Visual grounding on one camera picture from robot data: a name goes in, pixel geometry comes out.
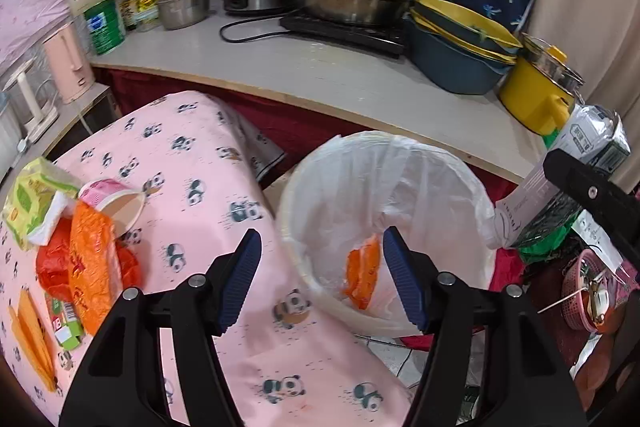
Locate red orange plastic bag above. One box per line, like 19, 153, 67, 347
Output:
36, 218, 142, 303

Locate black induction cooker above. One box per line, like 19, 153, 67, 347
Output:
279, 10, 406, 58

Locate green milk carton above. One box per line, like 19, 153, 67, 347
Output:
487, 105, 631, 248

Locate yellow green tissue pack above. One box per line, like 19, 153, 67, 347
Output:
2, 157, 81, 251

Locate yellow enamel pot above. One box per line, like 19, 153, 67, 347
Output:
498, 32, 584, 136

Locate stacked blue yellow basins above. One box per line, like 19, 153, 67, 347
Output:
404, 0, 523, 95

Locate green wasabi box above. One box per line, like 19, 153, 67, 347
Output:
44, 293, 85, 351

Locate pink electric kettle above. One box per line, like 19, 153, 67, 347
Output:
42, 22, 94, 105

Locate yellow label jar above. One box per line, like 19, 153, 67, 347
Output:
134, 0, 160, 31

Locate pink paper cup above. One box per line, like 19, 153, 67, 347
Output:
78, 178, 145, 237

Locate orange net bag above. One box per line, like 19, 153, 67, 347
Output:
343, 234, 381, 310

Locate pink panda tablecloth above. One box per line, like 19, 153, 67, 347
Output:
0, 90, 417, 427

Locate small steel pot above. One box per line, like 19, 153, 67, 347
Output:
157, 0, 209, 30

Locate green milk powder can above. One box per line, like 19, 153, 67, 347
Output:
84, 0, 125, 55

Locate white glass kettle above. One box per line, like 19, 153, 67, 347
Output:
3, 57, 58, 143

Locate orange snack bag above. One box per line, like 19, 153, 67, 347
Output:
68, 200, 122, 336

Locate pink plastic basket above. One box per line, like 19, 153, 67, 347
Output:
561, 249, 638, 333

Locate white lined trash bin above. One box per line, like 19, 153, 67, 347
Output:
277, 131, 496, 337

